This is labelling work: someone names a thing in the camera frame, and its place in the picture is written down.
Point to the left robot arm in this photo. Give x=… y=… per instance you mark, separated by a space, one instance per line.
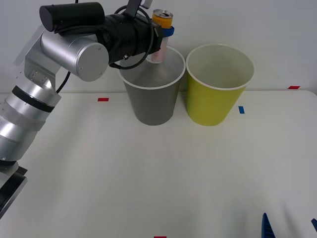
x=74 y=57

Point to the orange and pink drink can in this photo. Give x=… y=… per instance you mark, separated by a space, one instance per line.
x=162 y=21

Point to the yellow-green plastic waste bin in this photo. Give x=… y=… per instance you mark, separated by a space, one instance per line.
x=210 y=104

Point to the grey plastic waste bin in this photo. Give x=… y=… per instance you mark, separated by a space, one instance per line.
x=153 y=104

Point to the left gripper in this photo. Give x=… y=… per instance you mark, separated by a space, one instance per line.
x=128 y=37

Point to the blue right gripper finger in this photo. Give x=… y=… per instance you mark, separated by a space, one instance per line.
x=267 y=228
x=315 y=225

